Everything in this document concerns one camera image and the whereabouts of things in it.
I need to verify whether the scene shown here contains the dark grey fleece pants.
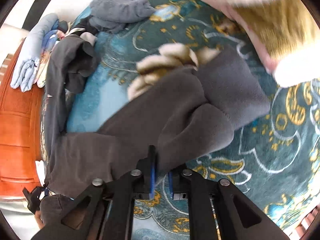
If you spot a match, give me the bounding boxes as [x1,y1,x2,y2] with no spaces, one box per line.
[39,33,271,227]

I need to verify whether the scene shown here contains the pink white cloth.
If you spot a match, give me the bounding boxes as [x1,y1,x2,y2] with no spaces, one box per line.
[35,160,46,185]

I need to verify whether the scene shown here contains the blue floral bed cover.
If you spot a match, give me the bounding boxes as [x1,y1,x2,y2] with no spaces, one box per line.
[39,0,320,240]

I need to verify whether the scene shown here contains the orange wooden headboard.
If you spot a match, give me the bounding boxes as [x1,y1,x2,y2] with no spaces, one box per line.
[0,45,43,199]

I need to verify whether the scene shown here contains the light blue folded quilt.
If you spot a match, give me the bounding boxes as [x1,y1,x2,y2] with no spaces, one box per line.
[10,13,59,93]

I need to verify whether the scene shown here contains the pink fleece garment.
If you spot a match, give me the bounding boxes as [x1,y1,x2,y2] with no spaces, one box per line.
[159,0,320,88]

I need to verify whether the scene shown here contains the floral folded blanket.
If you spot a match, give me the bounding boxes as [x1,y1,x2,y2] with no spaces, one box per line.
[34,21,70,88]

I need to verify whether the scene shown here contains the grey fleece garment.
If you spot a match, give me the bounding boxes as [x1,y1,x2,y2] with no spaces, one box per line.
[88,0,156,34]

